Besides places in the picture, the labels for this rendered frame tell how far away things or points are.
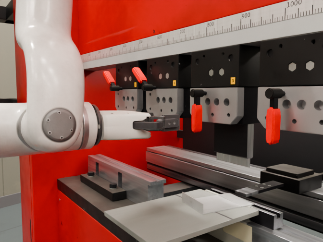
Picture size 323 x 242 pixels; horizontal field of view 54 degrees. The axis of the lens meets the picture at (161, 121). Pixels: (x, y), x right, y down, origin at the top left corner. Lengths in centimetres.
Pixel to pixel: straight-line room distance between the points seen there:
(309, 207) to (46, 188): 101
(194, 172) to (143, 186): 27
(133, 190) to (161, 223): 48
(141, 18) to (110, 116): 50
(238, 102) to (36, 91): 40
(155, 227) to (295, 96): 34
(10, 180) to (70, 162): 249
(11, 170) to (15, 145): 337
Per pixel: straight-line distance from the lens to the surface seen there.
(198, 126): 71
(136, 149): 158
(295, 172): 90
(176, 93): 81
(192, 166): 123
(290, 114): 59
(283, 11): 63
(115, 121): 55
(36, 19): 54
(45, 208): 147
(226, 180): 110
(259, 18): 65
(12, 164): 388
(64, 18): 56
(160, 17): 90
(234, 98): 67
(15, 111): 51
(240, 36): 68
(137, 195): 107
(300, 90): 58
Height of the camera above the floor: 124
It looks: 5 degrees down
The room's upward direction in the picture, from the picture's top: straight up
